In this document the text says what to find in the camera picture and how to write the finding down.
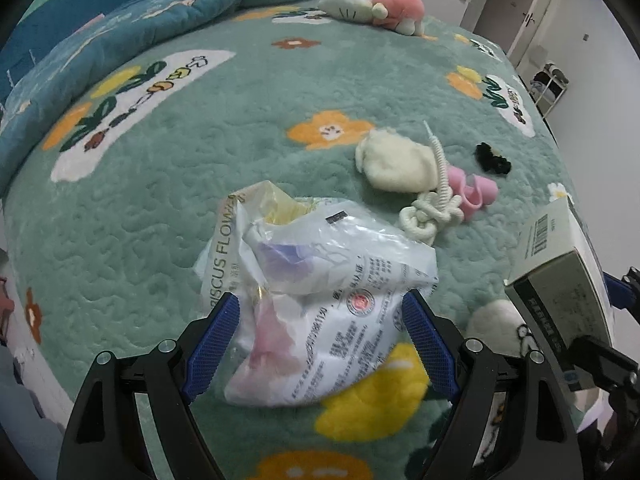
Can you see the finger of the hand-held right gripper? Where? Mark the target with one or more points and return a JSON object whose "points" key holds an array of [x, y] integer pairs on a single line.
{"points": [[625, 295], [600, 365]]}

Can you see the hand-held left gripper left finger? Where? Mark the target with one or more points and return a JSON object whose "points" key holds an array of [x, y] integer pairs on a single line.
{"points": [[210, 345]]}

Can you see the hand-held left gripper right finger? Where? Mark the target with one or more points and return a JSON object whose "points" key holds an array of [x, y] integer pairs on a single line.
{"points": [[430, 345]]}

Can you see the white green cardboard box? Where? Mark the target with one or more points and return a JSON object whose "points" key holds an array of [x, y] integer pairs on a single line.
{"points": [[555, 280]]}

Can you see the clear printed plastic bag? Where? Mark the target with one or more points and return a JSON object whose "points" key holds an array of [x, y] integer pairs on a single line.
{"points": [[340, 300]]}

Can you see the pink hair clip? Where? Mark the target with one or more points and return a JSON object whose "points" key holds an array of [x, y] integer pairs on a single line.
{"points": [[475, 192]]}

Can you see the green flower print blanket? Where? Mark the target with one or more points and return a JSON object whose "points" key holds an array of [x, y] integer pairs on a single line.
{"points": [[200, 160]]}

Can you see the cream fluffy plush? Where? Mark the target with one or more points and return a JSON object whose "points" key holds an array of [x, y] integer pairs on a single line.
{"points": [[395, 162]]}

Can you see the black hair scrunchie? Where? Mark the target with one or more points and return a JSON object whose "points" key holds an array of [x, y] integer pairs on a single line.
{"points": [[492, 157]]}

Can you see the white shoe rack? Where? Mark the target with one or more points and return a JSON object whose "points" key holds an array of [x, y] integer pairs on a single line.
{"points": [[550, 85]]}

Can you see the white door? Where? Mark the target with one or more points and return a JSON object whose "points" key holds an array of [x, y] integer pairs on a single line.
{"points": [[530, 20]]}

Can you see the blue floral quilt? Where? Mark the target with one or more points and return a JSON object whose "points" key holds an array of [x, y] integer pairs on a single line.
{"points": [[125, 25]]}

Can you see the pink white cat plush toy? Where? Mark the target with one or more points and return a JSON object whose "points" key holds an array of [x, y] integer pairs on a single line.
{"points": [[395, 7]]}

